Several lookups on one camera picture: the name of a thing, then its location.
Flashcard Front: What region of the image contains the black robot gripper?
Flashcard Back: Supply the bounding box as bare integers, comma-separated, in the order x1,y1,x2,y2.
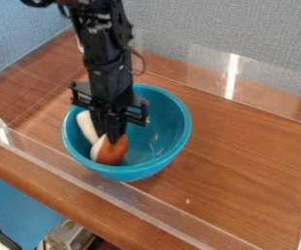
69,62,149,144

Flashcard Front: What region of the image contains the brown and white toy mushroom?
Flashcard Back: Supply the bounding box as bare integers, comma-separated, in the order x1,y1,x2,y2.
76,110,128,165

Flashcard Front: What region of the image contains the blue plastic bowl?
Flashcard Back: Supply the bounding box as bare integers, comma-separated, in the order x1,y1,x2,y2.
60,84,192,182

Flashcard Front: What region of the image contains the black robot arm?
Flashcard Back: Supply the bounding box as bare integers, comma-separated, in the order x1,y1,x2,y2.
20,0,149,143

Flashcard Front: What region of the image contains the white power strip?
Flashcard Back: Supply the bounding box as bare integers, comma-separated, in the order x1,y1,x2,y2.
35,220,95,250

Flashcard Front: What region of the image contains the clear acrylic table barrier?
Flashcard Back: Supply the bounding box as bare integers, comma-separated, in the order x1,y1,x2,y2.
0,32,301,250

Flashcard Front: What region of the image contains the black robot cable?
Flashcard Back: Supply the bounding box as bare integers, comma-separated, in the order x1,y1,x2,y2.
124,47,147,76

